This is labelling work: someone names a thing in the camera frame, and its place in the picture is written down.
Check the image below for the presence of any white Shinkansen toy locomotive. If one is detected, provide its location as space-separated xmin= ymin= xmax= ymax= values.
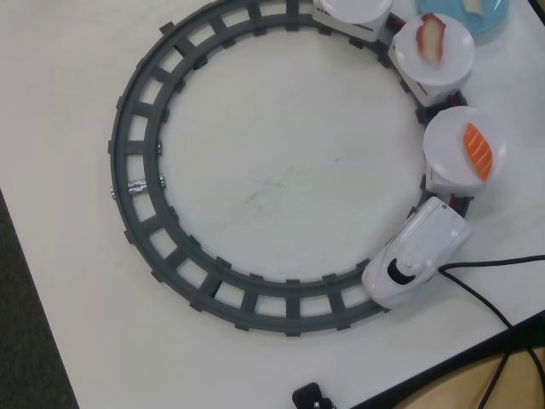
xmin=361 ymin=196 xmax=473 ymax=310

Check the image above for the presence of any salmon nigiri sushi toy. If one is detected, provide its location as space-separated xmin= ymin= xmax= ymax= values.
xmin=462 ymin=123 xmax=494 ymax=180

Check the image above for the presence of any octopus nigiri sushi toy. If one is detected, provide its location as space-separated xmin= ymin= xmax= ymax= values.
xmin=416 ymin=13 xmax=448 ymax=60

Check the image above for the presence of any blue dish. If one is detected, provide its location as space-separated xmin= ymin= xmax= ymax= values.
xmin=415 ymin=0 xmax=510 ymax=37

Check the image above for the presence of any grey circular toy train track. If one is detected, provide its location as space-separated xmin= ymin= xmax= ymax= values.
xmin=106 ymin=0 xmax=473 ymax=338

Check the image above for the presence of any white toy train wagon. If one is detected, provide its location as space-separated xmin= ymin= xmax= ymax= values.
xmin=387 ymin=36 xmax=473 ymax=106
xmin=425 ymin=163 xmax=487 ymax=199
xmin=312 ymin=0 xmax=391 ymax=43

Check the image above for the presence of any white round plate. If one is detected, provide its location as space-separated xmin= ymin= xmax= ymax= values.
xmin=424 ymin=106 xmax=508 ymax=185
xmin=394 ymin=16 xmax=476 ymax=86
xmin=318 ymin=0 xmax=393 ymax=25

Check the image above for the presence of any black power adapter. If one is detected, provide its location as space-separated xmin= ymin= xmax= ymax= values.
xmin=292 ymin=382 xmax=337 ymax=409

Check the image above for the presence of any black cable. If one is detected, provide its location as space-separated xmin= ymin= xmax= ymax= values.
xmin=438 ymin=254 xmax=545 ymax=409

